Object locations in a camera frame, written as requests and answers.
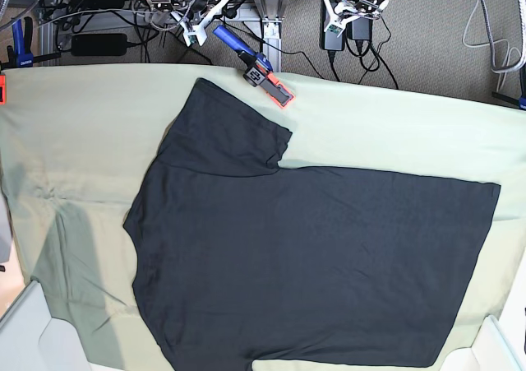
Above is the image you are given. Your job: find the blue clamp at left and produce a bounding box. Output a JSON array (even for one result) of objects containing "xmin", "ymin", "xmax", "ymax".
[{"xmin": 1, "ymin": 16, "xmax": 62, "ymax": 70}]

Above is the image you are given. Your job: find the black power adapter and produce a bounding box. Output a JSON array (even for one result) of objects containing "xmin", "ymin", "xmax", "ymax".
[
  {"xmin": 346, "ymin": 17, "xmax": 373, "ymax": 41},
  {"xmin": 319, "ymin": 0, "xmax": 344, "ymax": 53}
]

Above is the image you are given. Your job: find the orange clamp pad left edge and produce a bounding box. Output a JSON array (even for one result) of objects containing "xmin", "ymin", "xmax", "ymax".
[{"xmin": 0, "ymin": 74, "xmax": 7, "ymax": 105}]

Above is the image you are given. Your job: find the blue clamp at right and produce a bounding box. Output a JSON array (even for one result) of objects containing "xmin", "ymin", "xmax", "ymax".
[{"xmin": 491, "ymin": 91, "xmax": 526, "ymax": 111}]

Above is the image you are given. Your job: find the black power brick left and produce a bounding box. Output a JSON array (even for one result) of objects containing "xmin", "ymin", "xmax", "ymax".
[{"xmin": 71, "ymin": 34, "xmax": 128, "ymax": 57}]

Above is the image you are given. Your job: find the blue orange bar clamp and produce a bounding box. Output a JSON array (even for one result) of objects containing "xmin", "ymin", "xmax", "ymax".
[{"xmin": 213, "ymin": 25, "xmax": 295, "ymax": 109}]

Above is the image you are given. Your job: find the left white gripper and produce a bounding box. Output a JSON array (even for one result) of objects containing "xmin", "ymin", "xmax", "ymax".
[{"xmin": 331, "ymin": 0, "xmax": 390, "ymax": 31}]

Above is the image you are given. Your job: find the white bin at right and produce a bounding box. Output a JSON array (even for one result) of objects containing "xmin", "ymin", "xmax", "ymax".
[{"xmin": 441, "ymin": 316, "xmax": 525, "ymax": 371}]

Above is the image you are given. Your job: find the black T-shirt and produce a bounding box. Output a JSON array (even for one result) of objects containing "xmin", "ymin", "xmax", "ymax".
[{"xmin": 123, "ymin": 79, "xmax": 501, "ymax": 370}]

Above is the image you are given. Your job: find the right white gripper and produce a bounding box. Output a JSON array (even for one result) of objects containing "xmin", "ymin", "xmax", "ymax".
[{"xmin": 170, "ymin": 0, "xmax": 232, "ymax": 47}]

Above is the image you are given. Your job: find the aluminium frame post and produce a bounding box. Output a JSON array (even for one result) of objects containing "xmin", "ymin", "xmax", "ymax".
[{"xmin": 254, "ymin": 0, "xmax": 289, "ymax": 72}]

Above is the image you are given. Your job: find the white grey cable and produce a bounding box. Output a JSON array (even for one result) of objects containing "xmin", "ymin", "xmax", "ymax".
[{"xmin": 441, "ymin": 0, "xmax": 526, "ymax": 95}]

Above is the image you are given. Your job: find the left black power adapter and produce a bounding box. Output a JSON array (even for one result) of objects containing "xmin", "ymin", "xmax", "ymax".
[{"xmin": 319, "ymin": 0, "xmax": 344, "ymax": 53}]

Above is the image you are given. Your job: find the light green table cloth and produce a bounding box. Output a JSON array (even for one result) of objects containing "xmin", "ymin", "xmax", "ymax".
[{"xmin": 1, "ymin": 64, "xmax": 525, "ymax": 370}]

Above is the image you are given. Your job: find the right black power adapter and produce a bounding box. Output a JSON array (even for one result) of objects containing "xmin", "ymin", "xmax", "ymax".
[{"xmin": 346, "ymin": 17, "xmax": 373, "ymax": 41}]

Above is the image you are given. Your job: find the white bin at left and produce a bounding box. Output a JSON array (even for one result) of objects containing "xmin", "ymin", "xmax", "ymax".
[{"xmin": 1, "ymin": 281, "xmax": 91, "ymax": 371}]

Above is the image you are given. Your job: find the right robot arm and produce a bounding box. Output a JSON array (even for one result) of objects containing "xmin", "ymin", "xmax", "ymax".
[{"xmin": 145, "ymin": 0, "xmax": 234, "ymax": 46}]

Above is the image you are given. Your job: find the white bin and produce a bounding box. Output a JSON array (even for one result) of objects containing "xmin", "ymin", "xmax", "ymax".
[
  {"xmin": 441, "ymin": 316, "xmax": 525, "ymax": 371},
  {"xmin": 1, "ymin": 281, "xmax": 91, "ymax": 371}
]

